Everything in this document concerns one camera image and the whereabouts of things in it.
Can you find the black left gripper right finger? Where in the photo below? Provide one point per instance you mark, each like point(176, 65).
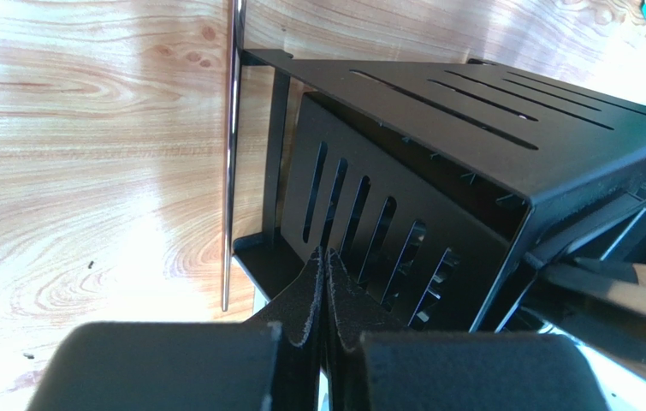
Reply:
point(377, 363)

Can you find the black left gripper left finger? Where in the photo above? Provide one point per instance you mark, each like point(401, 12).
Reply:
point(269, 362)

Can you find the black utensil caddy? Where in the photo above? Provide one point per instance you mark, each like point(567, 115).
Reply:
point(467, 197)

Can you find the dark grey chopstick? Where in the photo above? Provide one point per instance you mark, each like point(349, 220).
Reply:
point(237, 10)

